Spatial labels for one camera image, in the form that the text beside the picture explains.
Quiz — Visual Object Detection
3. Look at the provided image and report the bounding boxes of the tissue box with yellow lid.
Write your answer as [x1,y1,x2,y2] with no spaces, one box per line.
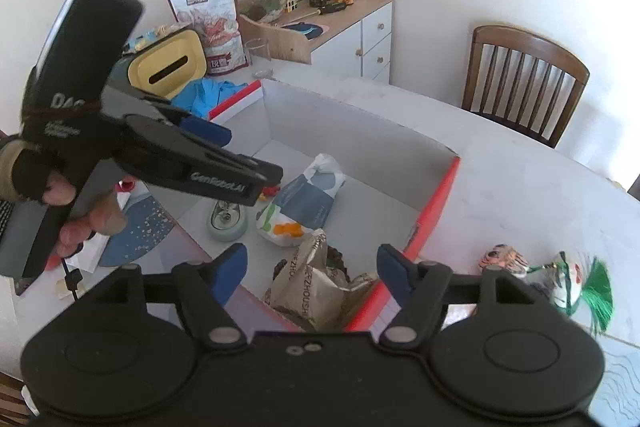
[107,27,208,100]

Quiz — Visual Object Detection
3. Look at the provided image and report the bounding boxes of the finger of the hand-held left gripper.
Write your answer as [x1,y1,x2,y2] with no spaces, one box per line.
[147,103,234,148]
[200,150,284,208]

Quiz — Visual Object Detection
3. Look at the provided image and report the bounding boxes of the red and white snack bag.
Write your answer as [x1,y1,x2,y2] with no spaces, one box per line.
[165,0,251,74]

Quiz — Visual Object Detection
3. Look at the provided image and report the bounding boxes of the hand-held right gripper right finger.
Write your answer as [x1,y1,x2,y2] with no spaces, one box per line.
[377,244,561,350]

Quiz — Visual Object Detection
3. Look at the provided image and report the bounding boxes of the clear drinking glass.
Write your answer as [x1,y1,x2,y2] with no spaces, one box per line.
[245,38,275,78]

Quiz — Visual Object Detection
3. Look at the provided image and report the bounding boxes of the white mask with green tassel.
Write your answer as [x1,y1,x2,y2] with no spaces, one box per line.
[530,251,614,333]

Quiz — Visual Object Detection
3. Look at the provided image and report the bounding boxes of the striped cartoon face toy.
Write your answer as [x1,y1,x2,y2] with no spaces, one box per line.
[479,244,530,279]

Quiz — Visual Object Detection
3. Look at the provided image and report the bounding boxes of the dark blue pad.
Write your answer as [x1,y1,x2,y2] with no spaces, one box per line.
[281,21,329,40]

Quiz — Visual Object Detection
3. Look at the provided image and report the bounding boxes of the light blue wavy placemat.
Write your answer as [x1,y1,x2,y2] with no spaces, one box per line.
[590,336,640,427]

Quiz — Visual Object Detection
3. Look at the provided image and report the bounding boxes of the blue cloth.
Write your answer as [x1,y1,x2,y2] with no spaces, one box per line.
[175,78,251,118]

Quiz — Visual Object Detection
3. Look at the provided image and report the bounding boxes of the person's left hand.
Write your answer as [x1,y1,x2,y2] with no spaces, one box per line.
[11,144,129,259]

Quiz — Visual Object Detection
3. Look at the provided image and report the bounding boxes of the white paper slip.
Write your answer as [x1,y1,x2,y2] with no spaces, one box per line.
[65,234,108,273]

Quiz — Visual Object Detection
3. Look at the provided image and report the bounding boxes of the mint green round case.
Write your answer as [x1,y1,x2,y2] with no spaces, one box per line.
[207,201,249,242]

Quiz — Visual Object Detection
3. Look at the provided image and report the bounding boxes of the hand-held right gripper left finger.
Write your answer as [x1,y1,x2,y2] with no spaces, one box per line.
[65,243,249,350]

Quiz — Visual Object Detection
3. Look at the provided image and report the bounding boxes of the brown paper snack bag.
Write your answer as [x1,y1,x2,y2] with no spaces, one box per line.
[265,229,379,333]

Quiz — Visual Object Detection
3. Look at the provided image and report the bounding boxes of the grey flat case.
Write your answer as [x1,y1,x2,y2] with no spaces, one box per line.
[0,202,56,295]

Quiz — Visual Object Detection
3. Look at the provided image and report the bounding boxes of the white and red cardboard box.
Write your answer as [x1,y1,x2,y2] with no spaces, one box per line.
[207,79,461,333]

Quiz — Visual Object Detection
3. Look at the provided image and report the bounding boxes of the light wooden tray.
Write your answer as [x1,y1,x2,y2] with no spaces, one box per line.
[239,12,314,64]

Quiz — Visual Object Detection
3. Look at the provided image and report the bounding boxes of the dark brown packet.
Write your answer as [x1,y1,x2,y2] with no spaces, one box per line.
[322,246,351,278]

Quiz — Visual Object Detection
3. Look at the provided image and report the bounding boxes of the blue speckled coaster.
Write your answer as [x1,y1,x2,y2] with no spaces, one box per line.
[97,194,177,268]

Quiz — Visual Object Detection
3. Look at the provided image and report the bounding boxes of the white sideboard with wooden top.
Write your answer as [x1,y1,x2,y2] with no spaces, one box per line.
[239,0,395,85]

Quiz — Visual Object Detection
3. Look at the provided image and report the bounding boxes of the clear wrapped snack packets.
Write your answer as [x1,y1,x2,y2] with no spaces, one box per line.
[127,24,193,52]

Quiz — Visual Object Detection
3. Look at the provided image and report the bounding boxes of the white and blue plastic bag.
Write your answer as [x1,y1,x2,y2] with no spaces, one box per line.
[256,153,347,248]

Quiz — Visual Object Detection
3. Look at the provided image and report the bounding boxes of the black and yellow screwdriver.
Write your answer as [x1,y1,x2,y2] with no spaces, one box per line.
[299,1,349,19]

